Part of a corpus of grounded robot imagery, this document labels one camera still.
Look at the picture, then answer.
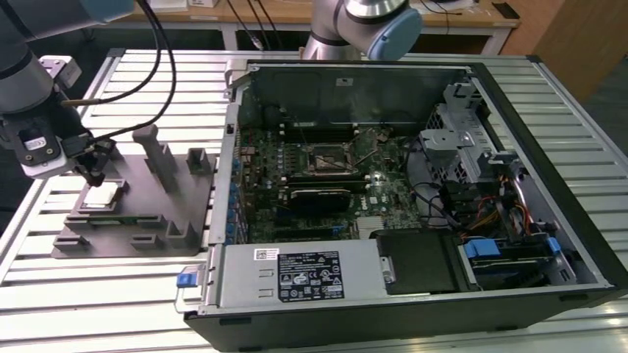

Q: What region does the black PC case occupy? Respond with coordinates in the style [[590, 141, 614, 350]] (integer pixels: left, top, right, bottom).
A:
[[182, 57, 628, 353]]

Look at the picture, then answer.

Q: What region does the silver CPU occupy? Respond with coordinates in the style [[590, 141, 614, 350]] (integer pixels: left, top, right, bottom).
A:
[[82, 182, 122, 209]]

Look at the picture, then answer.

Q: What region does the black cable brass fitting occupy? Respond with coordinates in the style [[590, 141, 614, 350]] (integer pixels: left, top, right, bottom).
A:
[[62, 0, 166, 107]]

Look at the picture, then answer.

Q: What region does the metal drive cage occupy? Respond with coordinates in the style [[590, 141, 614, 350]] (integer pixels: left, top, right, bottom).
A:
[[416, 81, 531, 192]]

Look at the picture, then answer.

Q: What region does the grey parts rack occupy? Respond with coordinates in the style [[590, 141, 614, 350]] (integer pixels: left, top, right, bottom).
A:
[[51, 124, 220, 260]]

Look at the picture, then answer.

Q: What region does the wooden desk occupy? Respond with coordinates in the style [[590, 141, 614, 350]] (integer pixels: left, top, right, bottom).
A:
[[95, 0, 523, 56]]

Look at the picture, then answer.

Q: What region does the thin dangling cable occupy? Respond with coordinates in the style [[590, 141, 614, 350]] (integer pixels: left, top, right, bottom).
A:
[[226, 0, 276, 51]]

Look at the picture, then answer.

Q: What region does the green motherboard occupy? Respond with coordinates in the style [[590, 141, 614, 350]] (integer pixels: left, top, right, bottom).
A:
[[234, 124, 428, 246]]

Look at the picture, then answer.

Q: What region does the small black box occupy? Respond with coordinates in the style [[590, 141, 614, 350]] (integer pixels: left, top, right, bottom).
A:
[[492, 1, 522, 20]]

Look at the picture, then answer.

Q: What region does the black internal cable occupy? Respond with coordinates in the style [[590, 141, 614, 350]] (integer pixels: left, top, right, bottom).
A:
[[407, 139, 467, 236]]

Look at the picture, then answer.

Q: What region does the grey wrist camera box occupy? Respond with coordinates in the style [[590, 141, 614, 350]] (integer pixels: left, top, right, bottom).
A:
[[39, 54, 80, 91]]

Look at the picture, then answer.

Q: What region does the silver chipset heatsink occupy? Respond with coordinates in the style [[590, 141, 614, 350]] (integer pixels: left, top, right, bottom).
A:
[[355, 216, 388, 236]]

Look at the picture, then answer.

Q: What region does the black camera cable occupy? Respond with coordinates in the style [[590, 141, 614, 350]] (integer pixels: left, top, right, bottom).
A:
[[91, 0, 179, 145]]

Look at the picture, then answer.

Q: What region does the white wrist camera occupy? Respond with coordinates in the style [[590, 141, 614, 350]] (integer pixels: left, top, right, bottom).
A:
[[14, 124, 70, 180]]

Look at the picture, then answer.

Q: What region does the metal socket cover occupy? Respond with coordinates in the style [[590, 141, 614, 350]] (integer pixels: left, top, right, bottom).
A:
[[348, 129, 384, 165]]

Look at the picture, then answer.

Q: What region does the blue disk carrier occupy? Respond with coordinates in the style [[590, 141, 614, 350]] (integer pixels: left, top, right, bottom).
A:
[[460, 237, 563, 291]]

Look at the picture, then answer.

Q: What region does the long black expansion slot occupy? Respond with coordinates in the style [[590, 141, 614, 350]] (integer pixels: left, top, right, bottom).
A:
[[287, 174, 368, 193]]

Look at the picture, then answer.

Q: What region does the black power supply label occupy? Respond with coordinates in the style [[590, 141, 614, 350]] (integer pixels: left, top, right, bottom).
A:
[[278, 251, 347, 304]]

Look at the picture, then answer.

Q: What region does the silver power supply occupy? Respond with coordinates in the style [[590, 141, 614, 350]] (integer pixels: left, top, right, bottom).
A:
[[215, 240, 382, 308]]

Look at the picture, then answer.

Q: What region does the black graphics card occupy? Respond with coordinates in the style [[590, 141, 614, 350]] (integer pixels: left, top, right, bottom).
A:
[[287, 188, 354, 215]]

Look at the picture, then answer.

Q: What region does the orange yellow wire bundle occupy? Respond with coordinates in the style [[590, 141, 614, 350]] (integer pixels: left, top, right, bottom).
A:
[[460, 174, 536, 236]]

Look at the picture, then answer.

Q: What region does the CPU socket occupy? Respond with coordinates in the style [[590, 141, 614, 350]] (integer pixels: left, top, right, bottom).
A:
[[304, 143, 359, 174]]

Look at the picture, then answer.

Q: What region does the black plastic bay cover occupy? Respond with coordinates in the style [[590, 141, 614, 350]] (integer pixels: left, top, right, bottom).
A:
[[378, 227, 472, 297]]

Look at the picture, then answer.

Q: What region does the wire locking lever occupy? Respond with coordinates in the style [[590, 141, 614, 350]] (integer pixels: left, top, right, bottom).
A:
[[294, 110, 311, 146]]

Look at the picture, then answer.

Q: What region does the short black expansion slot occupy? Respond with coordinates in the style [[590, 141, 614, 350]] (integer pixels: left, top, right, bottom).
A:
[[274, 228, 335, 240]]

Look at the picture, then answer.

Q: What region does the wooden cabinet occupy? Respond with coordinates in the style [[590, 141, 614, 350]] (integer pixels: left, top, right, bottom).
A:
[[500, 0, 628, 102]]

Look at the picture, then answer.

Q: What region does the blue case latch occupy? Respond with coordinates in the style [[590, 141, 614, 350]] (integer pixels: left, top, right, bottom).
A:
[[176, 267, 199, 290]]

